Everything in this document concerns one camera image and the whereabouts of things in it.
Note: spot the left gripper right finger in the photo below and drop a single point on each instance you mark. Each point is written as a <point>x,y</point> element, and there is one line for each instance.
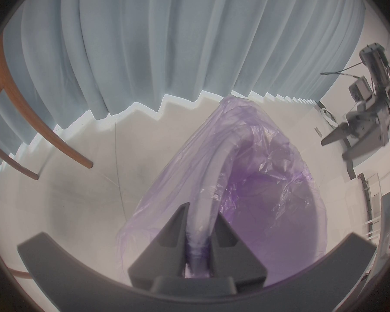
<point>242,266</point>

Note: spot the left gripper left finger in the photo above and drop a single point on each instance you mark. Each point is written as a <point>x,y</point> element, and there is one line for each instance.
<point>154,266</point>

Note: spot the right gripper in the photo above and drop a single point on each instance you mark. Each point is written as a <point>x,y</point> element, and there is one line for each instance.
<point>382,112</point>

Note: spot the purple plastic bag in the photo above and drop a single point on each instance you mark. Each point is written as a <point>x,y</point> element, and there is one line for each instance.
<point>266,187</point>

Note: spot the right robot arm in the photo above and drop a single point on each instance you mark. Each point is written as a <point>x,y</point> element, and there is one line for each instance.
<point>375,58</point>

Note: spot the pale blue curtain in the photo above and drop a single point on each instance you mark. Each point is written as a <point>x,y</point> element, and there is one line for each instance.
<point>182,44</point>

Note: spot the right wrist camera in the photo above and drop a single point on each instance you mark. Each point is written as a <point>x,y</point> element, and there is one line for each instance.
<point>360,91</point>

